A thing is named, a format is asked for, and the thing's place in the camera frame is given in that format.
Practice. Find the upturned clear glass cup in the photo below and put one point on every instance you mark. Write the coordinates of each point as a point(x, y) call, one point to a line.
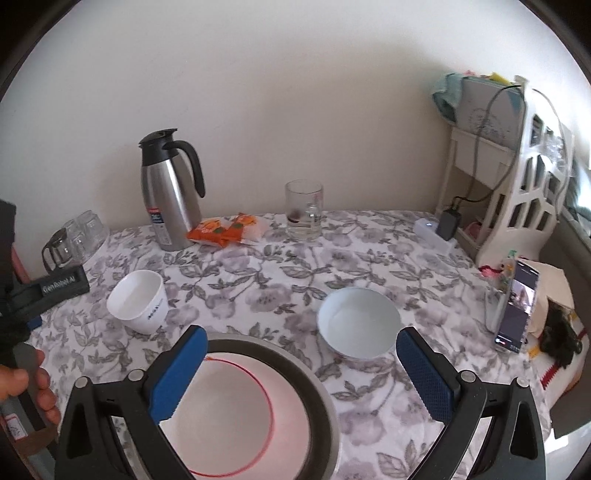
point(94, 228)
point(76, 235)

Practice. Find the beige cloth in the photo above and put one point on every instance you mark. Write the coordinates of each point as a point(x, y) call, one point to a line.
point(556, 288)

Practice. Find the black crumpled cloth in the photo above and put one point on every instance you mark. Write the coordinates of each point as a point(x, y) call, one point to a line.
point(561, 337)

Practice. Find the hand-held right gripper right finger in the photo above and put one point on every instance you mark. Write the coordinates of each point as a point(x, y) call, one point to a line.
point(427, 378)

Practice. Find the small pale bowl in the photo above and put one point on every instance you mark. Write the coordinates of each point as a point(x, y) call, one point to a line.
point(358, 321)

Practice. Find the white lattice shelf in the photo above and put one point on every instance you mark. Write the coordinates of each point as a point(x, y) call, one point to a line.
point(521, 207)

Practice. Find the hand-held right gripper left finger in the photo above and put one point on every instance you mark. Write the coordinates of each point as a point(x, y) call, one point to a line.
point(178, 374)

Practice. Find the teal cloth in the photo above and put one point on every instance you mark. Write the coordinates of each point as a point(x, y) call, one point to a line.
point(445, 94)

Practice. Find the stainless steel thermos jug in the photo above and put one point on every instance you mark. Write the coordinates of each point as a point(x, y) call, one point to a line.
point(168, 203)

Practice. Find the floral tablecloth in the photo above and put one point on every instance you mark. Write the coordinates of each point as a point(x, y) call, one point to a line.
point(286, 277)

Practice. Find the white storage box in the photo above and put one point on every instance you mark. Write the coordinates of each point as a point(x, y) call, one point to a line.
point(489, 110)

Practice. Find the smartphone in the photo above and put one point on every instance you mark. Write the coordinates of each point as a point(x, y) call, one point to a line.
point(519, 304)

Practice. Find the plain white bowl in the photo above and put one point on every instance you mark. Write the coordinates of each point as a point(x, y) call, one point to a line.
point(134, 295)

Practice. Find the clear phone stand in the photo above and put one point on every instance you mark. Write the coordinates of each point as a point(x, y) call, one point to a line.
point(494, 309)

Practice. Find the red curved bar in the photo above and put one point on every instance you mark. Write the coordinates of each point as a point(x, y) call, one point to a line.
point(19, 265)

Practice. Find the black power adapter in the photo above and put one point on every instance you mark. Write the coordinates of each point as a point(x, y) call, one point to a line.
point(450, 221)

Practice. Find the white power strip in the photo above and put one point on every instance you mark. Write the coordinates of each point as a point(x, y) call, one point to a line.
point(431, 230)

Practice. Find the orange snack packet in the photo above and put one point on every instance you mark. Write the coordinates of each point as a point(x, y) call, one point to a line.
point(221, 230)

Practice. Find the white crocheted cloth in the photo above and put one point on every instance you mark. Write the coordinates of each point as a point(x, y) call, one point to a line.
point(549, 369)

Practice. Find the clear glass mug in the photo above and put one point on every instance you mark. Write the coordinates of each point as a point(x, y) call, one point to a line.
point(302, 212)

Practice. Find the person's left hand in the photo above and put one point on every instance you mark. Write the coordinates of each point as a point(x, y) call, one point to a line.
point(46, 397)

